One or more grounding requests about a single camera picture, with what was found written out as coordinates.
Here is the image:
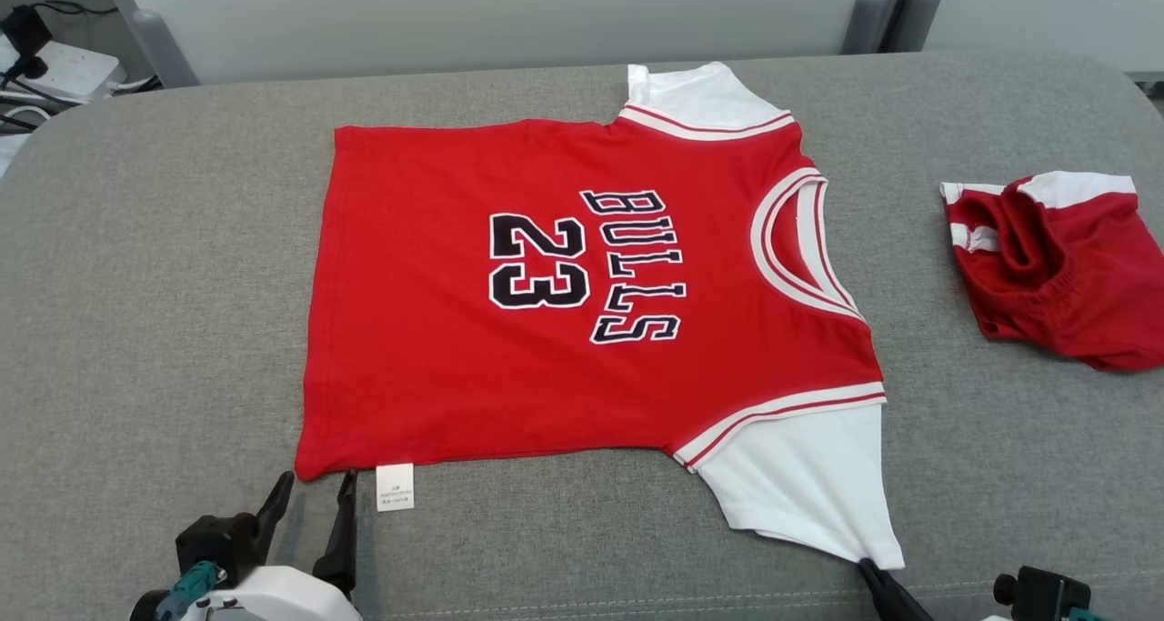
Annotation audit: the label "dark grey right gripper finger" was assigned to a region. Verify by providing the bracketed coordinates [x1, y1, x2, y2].
[858, 557, 938, 621]

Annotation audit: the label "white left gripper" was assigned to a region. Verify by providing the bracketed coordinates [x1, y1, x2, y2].
[182, 469, 363, 621]

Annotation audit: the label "red Bulls 23 jersey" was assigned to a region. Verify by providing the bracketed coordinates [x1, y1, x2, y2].
[294, 61, 907, 571]

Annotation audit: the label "red Bulls 23 shorts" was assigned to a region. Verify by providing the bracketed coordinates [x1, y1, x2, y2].
[939, 171, 1164, 373]

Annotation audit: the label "black power adapter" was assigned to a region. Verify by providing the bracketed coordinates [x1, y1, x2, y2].
[0, 5, 52, 58]

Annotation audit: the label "left black cable teal plug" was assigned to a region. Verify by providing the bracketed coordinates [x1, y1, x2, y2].
[153, 561, 229, 621]

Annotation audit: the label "grey metal partition post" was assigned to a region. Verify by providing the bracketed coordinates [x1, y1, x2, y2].
[841, 0, 911, 56]
[889, 0, 945, 55]
[91, 0, 201, 89]

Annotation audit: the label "thin black adapter cable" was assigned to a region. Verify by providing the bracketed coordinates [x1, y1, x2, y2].
[32, 0, 120, 18]

